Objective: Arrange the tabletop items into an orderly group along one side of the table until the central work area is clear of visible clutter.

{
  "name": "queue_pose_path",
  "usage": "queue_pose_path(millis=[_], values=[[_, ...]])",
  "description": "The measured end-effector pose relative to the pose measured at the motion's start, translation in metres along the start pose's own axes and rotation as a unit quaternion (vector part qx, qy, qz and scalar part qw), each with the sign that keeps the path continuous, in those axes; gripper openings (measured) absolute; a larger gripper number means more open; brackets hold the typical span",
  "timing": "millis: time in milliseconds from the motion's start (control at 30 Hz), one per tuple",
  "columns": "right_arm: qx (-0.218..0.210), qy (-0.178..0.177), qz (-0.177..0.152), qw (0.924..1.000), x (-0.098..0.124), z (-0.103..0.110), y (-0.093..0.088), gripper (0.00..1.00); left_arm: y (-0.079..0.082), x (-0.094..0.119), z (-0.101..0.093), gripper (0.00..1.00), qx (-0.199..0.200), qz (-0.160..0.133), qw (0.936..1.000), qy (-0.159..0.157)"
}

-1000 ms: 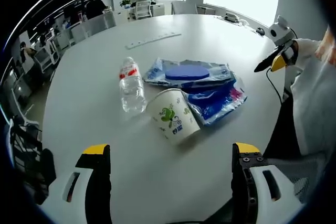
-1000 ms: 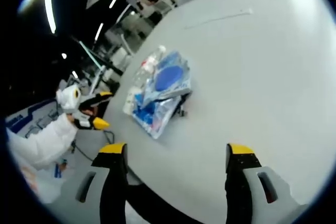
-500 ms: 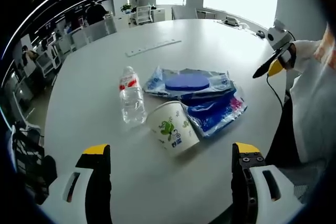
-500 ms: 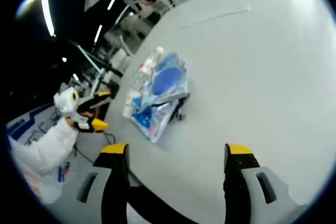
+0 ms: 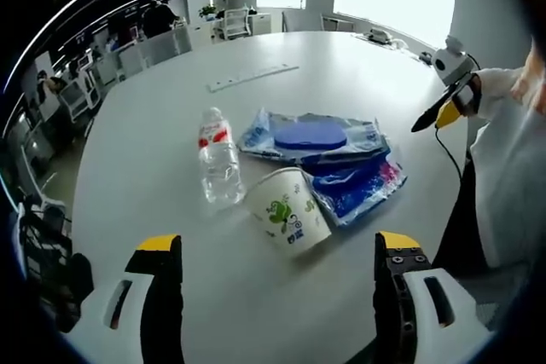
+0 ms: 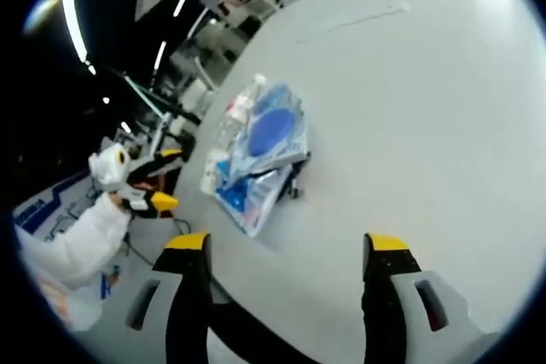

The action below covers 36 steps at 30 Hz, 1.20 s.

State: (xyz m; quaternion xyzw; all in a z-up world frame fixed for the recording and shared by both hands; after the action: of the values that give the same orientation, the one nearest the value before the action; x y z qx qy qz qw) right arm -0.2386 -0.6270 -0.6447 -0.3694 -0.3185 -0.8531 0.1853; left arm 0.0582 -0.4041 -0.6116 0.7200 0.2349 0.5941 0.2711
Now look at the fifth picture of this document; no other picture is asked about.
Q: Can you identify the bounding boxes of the black wire chair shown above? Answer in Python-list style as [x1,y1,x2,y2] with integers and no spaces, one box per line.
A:
[15,199,95,335]

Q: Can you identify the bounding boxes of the person's right hand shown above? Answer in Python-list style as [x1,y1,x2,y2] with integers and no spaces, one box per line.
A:
[510,39,546,116]

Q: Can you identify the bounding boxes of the person's white shirt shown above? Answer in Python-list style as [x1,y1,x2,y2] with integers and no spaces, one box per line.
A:
[468,103,546,269]

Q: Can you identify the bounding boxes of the white device on table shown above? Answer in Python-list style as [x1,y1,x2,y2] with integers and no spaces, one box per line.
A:
[367,26,400,46]

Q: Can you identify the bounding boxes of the white mesh office chair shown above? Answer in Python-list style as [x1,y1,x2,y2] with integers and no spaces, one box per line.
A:
[219,8,252,40]

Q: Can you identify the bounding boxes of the wet wipes pack blue lid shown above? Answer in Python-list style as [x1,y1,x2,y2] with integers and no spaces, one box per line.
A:
[236,107,392,165]

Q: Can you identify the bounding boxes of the person's black trousers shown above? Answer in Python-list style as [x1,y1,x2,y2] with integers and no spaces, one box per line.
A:
[430,158,490,274]

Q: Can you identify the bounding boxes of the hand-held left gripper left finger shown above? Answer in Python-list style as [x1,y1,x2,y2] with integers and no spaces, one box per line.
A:
[62,234,185,364]

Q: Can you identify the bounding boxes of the white desk partition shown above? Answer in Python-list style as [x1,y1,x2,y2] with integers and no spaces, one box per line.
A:
[117,25,194,78]

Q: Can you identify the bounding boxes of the white round tabletop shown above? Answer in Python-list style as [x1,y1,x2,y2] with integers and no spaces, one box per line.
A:
[70,30,491,364]

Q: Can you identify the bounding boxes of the white ruler strip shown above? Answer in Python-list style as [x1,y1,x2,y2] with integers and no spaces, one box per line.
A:
[206,64,300,94]

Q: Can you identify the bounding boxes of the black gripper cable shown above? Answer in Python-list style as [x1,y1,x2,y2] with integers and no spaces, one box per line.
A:
[433,125,466,182]

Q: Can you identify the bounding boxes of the clear plastic water bottle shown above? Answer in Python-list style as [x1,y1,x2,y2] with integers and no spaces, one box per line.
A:
[196,107,247,205]

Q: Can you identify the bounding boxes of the white paper cup green print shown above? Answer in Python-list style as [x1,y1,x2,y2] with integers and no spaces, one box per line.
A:
[242,166,333,254]

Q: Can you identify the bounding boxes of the white low cabinet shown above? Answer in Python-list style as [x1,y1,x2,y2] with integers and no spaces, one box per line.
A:
[247,12,273,36]

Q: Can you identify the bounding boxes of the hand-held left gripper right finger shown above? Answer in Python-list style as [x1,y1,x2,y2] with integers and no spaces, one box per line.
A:
[372,230,497,364]

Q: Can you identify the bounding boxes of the blue plastic packet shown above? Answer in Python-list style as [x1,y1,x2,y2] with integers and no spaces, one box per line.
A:
[298,146,409,228]

